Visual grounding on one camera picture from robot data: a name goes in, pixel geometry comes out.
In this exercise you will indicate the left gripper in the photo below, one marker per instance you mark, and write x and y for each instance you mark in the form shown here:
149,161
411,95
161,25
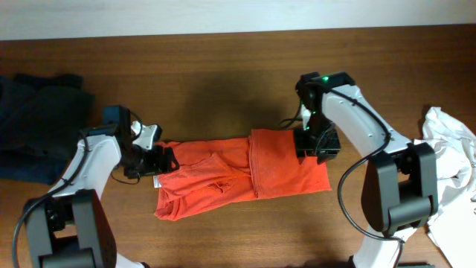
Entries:
158,161

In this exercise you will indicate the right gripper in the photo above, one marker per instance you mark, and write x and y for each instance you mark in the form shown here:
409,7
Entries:
317,143

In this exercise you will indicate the red soccer t-shirt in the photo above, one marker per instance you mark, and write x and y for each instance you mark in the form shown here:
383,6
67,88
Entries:
215,173

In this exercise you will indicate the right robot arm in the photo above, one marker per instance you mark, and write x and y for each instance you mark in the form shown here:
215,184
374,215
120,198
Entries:
399,193

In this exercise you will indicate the navy blue folded garment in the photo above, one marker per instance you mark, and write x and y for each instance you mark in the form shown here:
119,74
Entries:
39,166

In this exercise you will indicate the dark grey folded garment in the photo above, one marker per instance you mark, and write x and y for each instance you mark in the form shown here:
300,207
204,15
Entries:
49,118

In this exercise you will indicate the black folded garment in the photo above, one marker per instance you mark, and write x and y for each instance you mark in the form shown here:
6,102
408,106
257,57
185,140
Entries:
68,80

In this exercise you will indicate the white t-shirt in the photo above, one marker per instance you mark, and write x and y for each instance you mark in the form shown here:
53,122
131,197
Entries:
452,228

